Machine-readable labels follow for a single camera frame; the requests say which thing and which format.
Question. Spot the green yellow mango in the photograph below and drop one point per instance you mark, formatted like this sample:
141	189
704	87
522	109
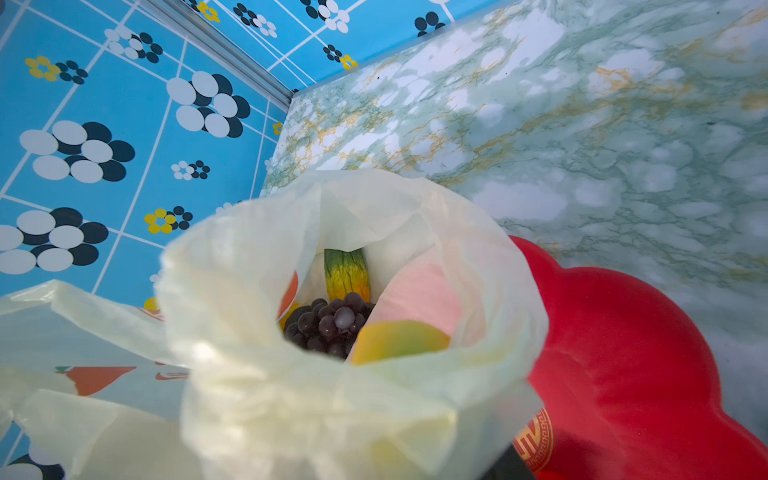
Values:
346	272

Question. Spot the red yellow mango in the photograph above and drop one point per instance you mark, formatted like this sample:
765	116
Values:
393	339

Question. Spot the dark purple grapes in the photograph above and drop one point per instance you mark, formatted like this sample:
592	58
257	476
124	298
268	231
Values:
329	327

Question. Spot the translucent cream plastic bag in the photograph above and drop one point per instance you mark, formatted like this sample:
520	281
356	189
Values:
211	389

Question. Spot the red flower-shaped plate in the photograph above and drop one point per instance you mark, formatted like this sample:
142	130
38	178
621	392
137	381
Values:
630	388

